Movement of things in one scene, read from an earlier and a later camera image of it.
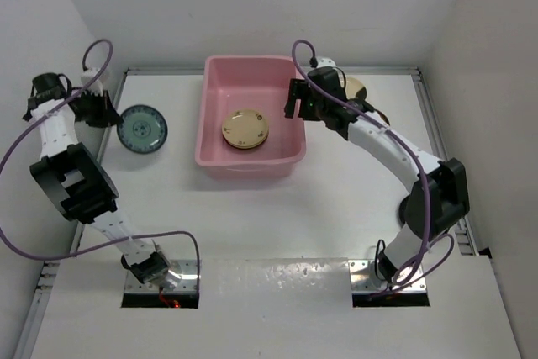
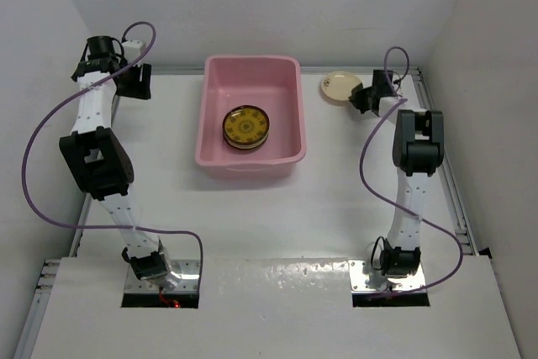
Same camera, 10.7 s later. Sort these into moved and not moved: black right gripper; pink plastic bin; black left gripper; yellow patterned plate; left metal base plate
Moved: yellow patterned plate; black left gripper; black right gripper
Not moved: pink plastic bin; left metal base plate
